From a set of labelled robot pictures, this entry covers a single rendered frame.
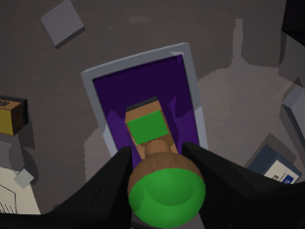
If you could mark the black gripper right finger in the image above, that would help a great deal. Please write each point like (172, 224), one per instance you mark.
(237, 198)

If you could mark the grey long bar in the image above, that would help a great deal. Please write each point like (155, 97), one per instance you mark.
(294, 105)

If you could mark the cream inspection card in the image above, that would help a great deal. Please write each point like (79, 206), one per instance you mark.
(16, 194)

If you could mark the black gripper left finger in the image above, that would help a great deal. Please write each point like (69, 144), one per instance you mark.
(102, 203)

